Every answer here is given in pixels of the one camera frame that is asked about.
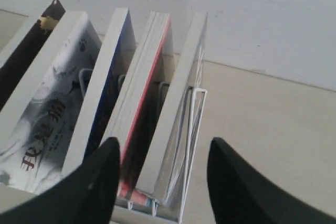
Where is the grey white cat book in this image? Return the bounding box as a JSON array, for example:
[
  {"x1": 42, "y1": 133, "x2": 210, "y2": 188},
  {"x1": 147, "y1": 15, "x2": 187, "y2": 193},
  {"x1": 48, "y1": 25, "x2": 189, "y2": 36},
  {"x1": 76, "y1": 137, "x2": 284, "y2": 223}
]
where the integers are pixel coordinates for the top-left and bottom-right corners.
[{"x1": 1, "y1": 10, "x2": 101, "y2": 194}]

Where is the black cover book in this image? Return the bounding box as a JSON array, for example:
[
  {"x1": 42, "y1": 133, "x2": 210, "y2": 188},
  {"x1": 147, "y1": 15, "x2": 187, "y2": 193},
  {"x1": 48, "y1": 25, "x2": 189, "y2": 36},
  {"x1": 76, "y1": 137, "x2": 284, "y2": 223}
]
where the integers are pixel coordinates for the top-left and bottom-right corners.
[{"x1": 1, "y1": 0, "x2": 66, "y2": 108}]

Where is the red teal spine book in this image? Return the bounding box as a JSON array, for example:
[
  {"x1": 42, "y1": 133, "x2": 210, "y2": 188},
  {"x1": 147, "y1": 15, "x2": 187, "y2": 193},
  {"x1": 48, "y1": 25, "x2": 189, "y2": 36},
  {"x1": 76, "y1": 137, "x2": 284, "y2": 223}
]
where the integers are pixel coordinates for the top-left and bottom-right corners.
[{"x1": 102, "y1": 11, "x2": 173, "y2": 206}]

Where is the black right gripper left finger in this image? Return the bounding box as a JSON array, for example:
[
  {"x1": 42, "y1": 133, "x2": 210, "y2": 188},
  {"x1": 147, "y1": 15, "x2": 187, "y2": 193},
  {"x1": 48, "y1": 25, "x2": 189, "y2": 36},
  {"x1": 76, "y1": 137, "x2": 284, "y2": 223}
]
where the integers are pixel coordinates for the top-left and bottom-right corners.
[{"x1": 1, "y1": 137, "x2": 120, "y2": 223}]

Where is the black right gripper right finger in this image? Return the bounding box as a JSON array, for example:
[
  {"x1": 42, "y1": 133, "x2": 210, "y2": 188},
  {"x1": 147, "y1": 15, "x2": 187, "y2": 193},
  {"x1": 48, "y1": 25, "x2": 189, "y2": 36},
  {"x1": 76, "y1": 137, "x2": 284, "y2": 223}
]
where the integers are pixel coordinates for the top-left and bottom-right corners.
[{"x1": 207, "y1": 137, "x2": 335, "y2": 223}]

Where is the white wire book rack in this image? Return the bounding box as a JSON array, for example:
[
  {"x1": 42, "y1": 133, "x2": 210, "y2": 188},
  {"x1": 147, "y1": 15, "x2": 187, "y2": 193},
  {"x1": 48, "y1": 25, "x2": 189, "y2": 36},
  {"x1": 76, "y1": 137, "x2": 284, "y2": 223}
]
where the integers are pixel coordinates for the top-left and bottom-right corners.
[{"x1": 116, "y1": 80, "x2": 207, "y2": 223}]

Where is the blue spine book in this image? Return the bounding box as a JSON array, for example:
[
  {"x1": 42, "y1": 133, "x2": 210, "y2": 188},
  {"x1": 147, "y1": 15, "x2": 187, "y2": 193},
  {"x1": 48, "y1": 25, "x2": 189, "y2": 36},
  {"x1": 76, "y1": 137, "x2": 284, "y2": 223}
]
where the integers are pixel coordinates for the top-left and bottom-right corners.
[{"x1": 61, "y1": 8, "x2": 136, "y2": 177}]

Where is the dark grey spine book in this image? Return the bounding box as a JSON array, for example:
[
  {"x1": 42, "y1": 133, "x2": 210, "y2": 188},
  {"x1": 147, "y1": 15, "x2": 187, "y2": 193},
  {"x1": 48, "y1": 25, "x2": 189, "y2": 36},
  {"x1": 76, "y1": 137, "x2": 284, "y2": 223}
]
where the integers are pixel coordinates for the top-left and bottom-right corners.
[{"x1": 136, "y1": 13, "x2": 207, "y2": 207}]

